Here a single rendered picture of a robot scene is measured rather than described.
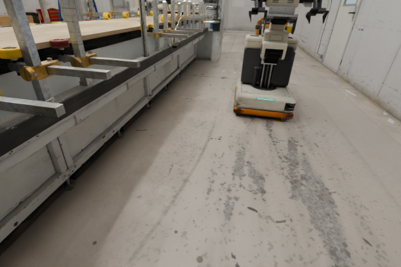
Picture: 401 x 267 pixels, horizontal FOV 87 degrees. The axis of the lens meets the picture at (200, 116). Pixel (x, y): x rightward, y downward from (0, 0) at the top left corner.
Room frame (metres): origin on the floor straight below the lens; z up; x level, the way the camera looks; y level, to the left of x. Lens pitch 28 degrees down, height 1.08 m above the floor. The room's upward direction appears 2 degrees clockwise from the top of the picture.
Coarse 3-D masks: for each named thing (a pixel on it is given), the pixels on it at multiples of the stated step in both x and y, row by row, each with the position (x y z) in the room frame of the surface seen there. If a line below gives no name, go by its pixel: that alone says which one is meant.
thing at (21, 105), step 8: (0, 104) 0.55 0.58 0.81; (8, 104) 0.54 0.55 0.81; (16, 104) 0.54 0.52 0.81; (24, 104) 0.53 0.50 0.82; (32, 104) 0.53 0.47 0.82; (40, 104) 0.54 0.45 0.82; (48, 104) 0.54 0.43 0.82; (56, 104) 0.54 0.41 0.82; (24, 112) 0.54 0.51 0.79; (32, 112) 0.53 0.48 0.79; (40, 112) 0.53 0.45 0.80; (48, 112) 0.52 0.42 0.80; (56, 112) 0.52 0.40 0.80; (64, 112) 0.54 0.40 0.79
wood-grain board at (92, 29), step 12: (48, 24) 1.91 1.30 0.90; (60, 24) 1.94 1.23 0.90; (84, 24) 2.03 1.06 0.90; (96, 24) 2.07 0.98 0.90; (108, 24) 2.11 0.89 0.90; (120, 24) 2.16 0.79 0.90; (132, 24) 2.21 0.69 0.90; (0, 36) 1.17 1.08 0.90; (12, 36) 1.19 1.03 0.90; (36, 36) 1.22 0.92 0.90; (48, 36) 1.23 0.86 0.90; (60, 36) 1.25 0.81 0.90; (84, 36) 1.34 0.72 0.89; (96, 36) 1.45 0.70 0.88
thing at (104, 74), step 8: (8, 64) 0.84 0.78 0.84; (16, 64) 0.83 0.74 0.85; (24, 64) 0.83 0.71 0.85; (48, 72) 0.81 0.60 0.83; (56, 72) 0.80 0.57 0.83; (64, 72) 0.79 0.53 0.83; (72, 72) 0.79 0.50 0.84; (80, 72) 0.78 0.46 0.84; (88, 72) 0.78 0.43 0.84; (96, 72) 0.77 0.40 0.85; (104, 72) 0.76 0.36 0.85
